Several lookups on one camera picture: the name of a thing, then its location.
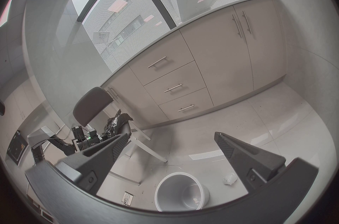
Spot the beige cabinet with drawers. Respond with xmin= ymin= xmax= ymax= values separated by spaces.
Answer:
xmin=101 ymin=0 xmax=288 ymax=129

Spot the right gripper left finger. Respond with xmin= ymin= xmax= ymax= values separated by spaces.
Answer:
xmin=56 ymin=133 xmax=132 ymax=195

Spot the white trash bin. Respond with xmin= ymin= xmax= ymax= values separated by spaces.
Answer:
xmin=154 ymin=172 xmax=210 ymax=212

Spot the black plastic bag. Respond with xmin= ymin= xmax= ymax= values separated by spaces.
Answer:
xmin=104 ymin=109 xmax=133 ymax=136

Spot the window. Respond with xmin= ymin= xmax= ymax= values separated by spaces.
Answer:
xmin=60 ymin=0 xmax=276 ymax=78

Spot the grey padded white chair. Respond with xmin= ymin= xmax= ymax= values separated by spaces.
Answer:
xmin=73 ymin=86 xmax=168 ymax=186

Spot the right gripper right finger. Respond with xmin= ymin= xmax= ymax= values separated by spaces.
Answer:
xmin=214 ymin=132 xmax=287 ymax=195

